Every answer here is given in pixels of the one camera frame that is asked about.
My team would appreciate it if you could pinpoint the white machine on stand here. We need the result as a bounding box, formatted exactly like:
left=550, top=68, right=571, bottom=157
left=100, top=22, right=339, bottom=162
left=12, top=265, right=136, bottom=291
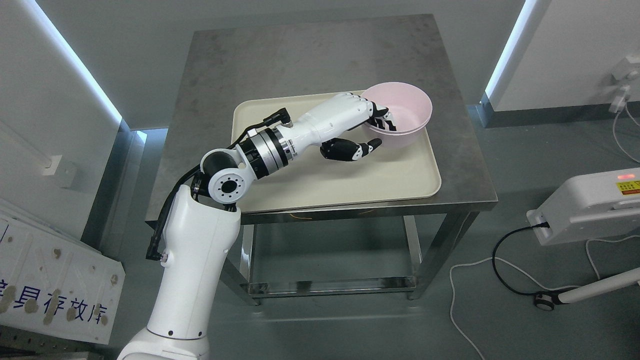
left=526, top=167, right=640, bottom=312

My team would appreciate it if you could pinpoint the white wall plug right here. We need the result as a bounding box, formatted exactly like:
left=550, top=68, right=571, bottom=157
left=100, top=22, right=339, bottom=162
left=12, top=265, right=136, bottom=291
left=608, top=54, right=640, bottom=114

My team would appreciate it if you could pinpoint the white cable on floor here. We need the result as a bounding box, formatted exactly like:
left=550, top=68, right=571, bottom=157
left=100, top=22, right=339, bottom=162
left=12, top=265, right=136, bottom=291
left=449, top=257, right=576, bottom=360

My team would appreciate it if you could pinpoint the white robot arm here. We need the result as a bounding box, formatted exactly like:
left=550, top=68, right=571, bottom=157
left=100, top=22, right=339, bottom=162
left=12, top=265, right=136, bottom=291
left=118, top=108, right=294, bottom=360

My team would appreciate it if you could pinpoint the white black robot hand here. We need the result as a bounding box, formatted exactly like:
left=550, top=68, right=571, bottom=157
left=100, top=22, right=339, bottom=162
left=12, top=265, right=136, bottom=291
left=276, top=92, right=396, bottom=162

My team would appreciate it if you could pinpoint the beige plastic tray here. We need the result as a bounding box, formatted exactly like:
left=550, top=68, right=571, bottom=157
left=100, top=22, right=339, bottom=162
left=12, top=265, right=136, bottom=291
left=230, top=90, right=443, bottom=215

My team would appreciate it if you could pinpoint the steel table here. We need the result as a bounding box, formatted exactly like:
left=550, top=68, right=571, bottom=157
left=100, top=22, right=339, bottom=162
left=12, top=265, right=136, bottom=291
left=146, top=14, right=498, bottom=305

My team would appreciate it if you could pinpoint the pink bowl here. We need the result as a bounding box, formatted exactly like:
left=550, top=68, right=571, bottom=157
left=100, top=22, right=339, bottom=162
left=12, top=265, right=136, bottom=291
left=362, top=122, right=428, bottom=149
left=361, top=82, right=434, bottom=136

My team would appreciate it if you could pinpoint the black power cable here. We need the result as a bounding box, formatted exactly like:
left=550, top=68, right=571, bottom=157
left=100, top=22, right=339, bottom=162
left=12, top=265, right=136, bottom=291
left=492, top=223, right=551, bottom=297

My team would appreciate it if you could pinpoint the white sign board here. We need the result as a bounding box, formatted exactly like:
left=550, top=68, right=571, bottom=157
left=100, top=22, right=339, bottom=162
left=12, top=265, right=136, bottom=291
left=0, top=200, right=125, bottom=345

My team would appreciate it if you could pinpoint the white wall socket left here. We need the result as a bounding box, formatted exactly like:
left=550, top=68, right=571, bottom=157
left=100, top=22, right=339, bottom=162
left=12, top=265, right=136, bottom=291
left=42, top=155, right=78, bottom=189

